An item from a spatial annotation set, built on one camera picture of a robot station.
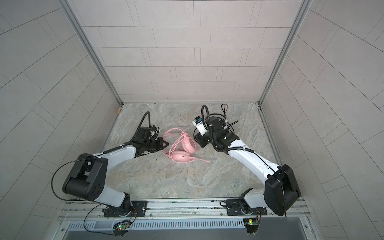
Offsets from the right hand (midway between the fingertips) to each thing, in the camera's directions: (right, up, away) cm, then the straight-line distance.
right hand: (196, 135), depth 80 cm
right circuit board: (+26, -40, -12) cm, 49 cm away
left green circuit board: (-32, -38, -16) cm, 52 cm away
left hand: (-15, -5, +9) cm, 18 cm away
